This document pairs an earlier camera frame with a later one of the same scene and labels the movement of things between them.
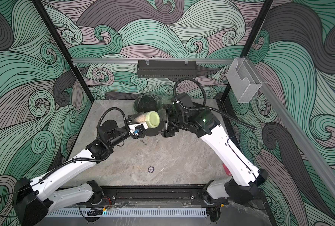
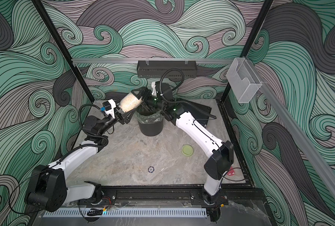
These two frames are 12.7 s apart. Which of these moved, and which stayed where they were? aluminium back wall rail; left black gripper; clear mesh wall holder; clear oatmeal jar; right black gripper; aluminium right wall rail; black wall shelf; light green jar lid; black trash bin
Moved: left black gripper; clear oatmeal jar; light green jar lid; right black gripper
Stayed: aluminium back wall rail; black wall shelf; black trash bin; clear mesh wall holder; aluminium right wall rail
